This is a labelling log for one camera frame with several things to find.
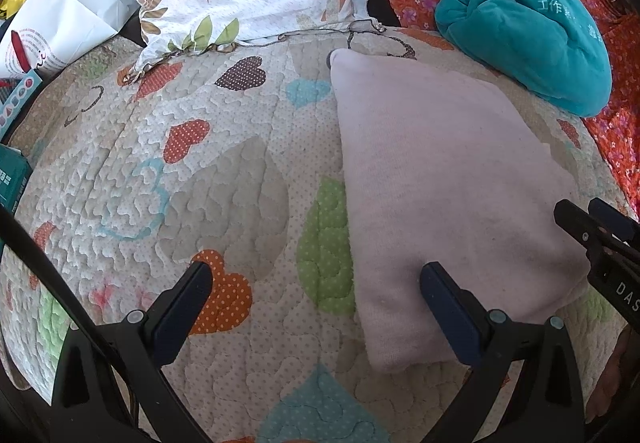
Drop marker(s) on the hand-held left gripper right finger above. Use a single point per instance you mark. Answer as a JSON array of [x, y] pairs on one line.
[[450, 318]]

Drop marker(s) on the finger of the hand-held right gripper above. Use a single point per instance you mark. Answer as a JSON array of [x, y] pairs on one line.
[[575, 218], [617, 223]]

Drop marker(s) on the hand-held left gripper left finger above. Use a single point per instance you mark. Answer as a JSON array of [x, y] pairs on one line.
[[182, 318]]

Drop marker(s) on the pink floral zip jacket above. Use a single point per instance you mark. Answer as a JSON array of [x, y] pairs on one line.
[[440, 173]]

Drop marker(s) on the person's right hand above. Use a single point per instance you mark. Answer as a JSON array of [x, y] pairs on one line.
[[612, 373]]

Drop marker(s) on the heart pattern quilt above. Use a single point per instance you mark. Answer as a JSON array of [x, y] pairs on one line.
[[225, 198]]

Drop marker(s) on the teal plush cushion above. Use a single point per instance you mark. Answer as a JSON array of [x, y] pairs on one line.
[[525, 38]]

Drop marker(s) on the green cardboard box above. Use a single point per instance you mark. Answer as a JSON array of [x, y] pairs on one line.
[[12, 173]]

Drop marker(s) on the long colourful printed box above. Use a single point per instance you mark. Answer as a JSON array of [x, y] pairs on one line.
[[20, 98]]

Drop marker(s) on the white paper bag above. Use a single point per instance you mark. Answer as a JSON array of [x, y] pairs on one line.
[[70, 18]]

